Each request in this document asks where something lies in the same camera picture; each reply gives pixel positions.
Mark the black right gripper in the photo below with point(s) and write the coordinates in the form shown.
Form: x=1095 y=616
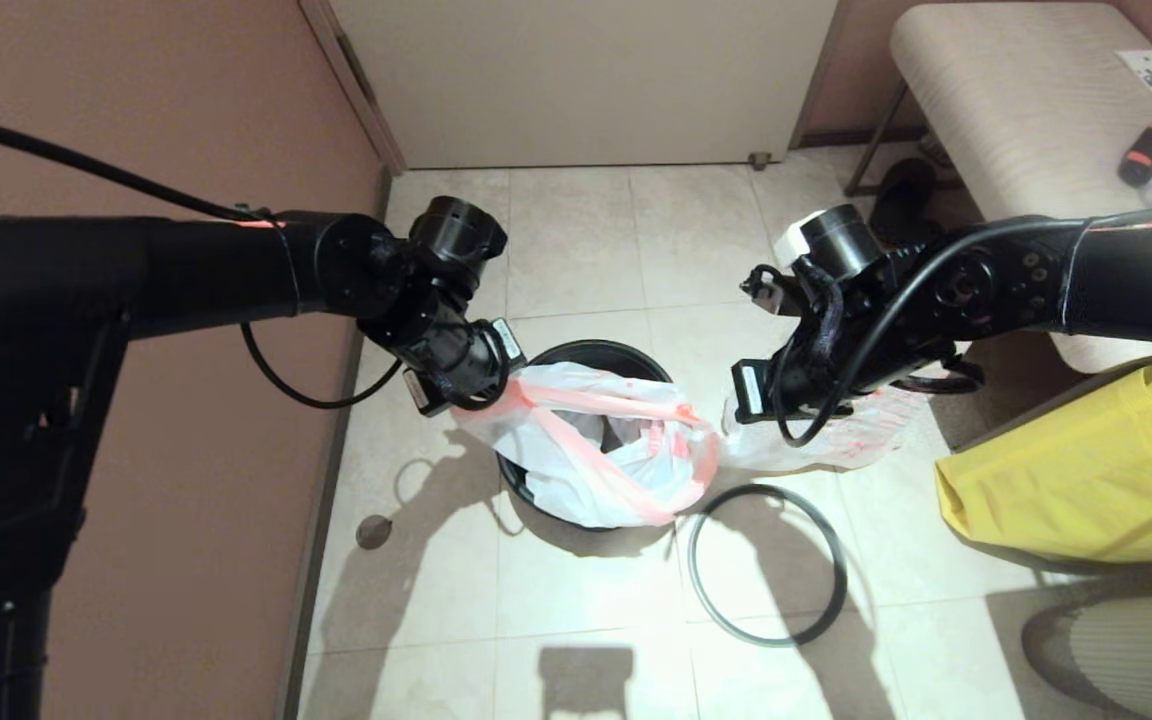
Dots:
x=806 y=380

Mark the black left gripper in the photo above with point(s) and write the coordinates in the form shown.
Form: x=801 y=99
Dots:
x=466 y=370

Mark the spare white red plastic bag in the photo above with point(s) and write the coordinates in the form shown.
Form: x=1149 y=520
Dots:
x=856 y=440

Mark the white and red plastic bag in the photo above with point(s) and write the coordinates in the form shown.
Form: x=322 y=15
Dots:
x=576 y=480

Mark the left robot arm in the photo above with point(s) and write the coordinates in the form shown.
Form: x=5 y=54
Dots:
x=36 y=300

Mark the black round trash bin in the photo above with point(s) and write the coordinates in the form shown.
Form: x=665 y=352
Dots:
x=626 y=355

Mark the yellow fabric bag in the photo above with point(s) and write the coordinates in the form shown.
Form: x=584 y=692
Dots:
x=1066 y=480

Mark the round grey floor disc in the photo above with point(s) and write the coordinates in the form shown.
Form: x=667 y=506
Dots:
x=374 y=530

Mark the black slipper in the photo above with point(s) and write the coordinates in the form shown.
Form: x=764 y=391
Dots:
x=901 y=190

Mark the small metal door stop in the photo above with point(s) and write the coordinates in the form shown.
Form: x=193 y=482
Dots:
x=758 y=160

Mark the pale door panel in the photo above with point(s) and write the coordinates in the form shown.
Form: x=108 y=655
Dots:
x=586 y=80

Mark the light wood bench metal legs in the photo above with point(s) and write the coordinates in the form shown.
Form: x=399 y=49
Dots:
x=1016 y=100

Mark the black and red marker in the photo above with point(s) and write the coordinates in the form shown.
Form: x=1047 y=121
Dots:
x=1143 y=155

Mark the grey ribbed round stool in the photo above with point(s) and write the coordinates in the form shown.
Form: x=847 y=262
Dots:
x=1136 y=660

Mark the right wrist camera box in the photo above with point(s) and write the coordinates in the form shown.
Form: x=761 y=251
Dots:
x=761 y=288

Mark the brown door frame post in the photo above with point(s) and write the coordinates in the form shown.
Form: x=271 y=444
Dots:
x=816 y=80
x=351 y=85

